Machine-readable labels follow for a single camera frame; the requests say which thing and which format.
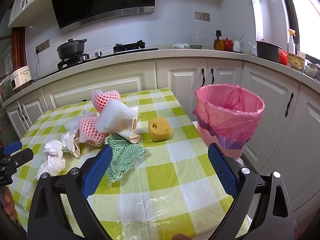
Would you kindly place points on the white foam net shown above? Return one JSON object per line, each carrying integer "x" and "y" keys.
{"x": 72, "y": 125}

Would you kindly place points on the beige wall socket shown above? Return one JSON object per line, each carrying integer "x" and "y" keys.
{"x": 206, "y": 17}
{"x": 198, "y": 15}

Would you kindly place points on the white tissue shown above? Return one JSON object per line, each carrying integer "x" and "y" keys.
{"x": 53, "y": 160}

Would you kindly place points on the pink trash bin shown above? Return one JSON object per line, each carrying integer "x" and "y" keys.
{"x": 207, "y": 137}

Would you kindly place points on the black gas stove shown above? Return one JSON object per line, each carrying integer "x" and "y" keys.
{"x": 125, "y": 48}

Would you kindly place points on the yellow sponge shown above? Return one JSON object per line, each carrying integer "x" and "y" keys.
{"x": 160, "y": 130}

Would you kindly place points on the metal bowl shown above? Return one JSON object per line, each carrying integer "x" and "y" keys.
{"x": 313, "y": 70}

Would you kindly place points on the kitchen window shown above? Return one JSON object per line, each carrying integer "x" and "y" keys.
{"x": 307, "y": 12}

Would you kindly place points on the glass oil bottle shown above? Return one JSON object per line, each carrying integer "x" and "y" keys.
{"x": 218, "y": 43}

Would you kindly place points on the white rice cooker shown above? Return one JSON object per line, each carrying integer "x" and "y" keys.
{"x": 21, "y": 77}

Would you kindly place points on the green checked tablecloth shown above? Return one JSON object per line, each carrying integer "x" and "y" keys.
{"x": 162, "y": 180}

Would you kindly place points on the white kitchen base cabinets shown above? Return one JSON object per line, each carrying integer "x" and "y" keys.
{"x": 180, "y": 80}

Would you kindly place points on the small metal tray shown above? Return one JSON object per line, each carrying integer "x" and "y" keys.
{"x": 196, "y": 46}

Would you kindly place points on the person's right hand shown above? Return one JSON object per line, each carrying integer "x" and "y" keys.
{"x": 181, "y": 237}

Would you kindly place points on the white mug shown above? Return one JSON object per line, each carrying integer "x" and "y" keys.
{"x": 253, "y": 50}

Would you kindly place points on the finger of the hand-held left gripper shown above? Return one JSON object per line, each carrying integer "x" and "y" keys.
{"x": 21, "y": 156}
{"x": 12, "y": 148}

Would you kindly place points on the red container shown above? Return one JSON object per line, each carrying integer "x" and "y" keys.
{"x": 283, "y": 58}

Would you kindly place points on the yellow spray bottle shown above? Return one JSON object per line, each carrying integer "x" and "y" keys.
{"x": 291, "y": 36}

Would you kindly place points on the grey wall outlet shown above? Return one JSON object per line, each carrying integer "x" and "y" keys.
{"x": 42, "y": 46}

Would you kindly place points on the red-brown wooden door frame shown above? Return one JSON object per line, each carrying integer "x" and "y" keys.
{"x": 18, "y": 47}

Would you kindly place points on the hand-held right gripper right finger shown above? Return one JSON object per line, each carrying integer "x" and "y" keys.
{"x": 222, "y": 170}

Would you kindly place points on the white foam sheet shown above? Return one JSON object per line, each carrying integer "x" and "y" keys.
{"x": 112, "y": 117}

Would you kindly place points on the black cooking pot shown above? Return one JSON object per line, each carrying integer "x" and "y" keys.
{"x": 71, "y": 48}

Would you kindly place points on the yellow patterned bowl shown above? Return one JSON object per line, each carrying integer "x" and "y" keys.
{"x": 296, "y": 62}

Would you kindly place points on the white jar with spoon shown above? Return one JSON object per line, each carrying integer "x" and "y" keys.
{"x": 237, "y": 47}

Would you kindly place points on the person's left hand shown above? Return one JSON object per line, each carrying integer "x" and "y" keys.
{"x": 9, "y": 205}

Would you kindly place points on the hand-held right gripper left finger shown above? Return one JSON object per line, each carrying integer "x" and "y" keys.
{"x": 97, "y": 172}

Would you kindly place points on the pink trash bag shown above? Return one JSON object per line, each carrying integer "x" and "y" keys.
{"x": 230, "y": 112}

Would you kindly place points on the crushed paper cup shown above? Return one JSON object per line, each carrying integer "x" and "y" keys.
{"x": 125, "y": 132}
{"x": 70, "y": 142}

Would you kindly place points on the white wall cabinet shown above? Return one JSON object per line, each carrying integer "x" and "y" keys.
{"x": 27, "y": 2}

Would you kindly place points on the green wavy cleaning cloth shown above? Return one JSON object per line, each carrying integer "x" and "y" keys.
{"x": 122, "y": 155}

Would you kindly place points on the black rectangular basin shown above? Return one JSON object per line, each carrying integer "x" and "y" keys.
{"x": 268, "y": 52}

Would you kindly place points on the red ceramic pot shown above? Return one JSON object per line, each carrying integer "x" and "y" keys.
{"x": 228, "y": 45}

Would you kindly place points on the white plastic bag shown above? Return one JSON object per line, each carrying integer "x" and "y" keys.
{"x": 180, "y": 45}

